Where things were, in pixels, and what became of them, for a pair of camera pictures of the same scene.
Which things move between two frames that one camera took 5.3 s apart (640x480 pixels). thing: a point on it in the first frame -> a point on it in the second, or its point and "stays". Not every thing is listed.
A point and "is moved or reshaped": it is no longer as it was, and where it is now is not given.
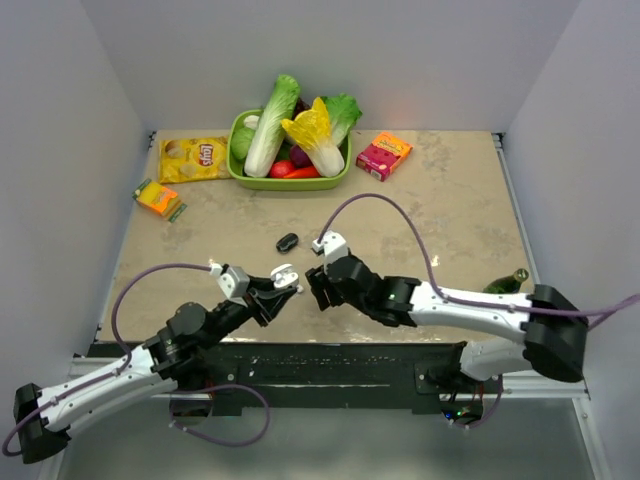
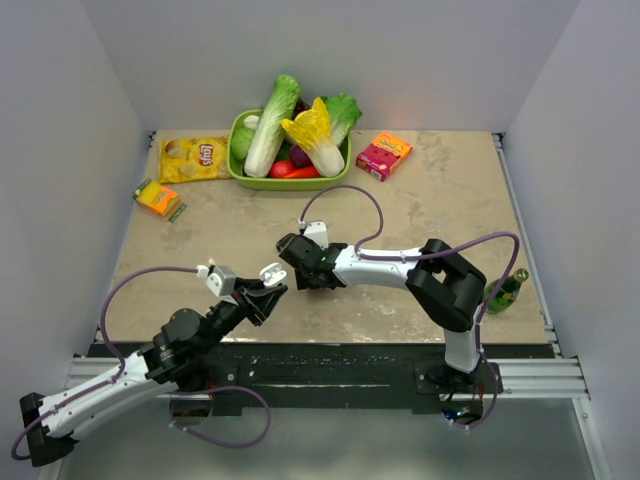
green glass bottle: x=509 y=284 stays
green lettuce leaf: x=343 y=111 stays
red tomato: x=281 y=169 stays
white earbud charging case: x=284 y=276 is moved or reshaped
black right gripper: x=317 y=277 -> x=304 y=281
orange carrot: x=310 y=172 stays
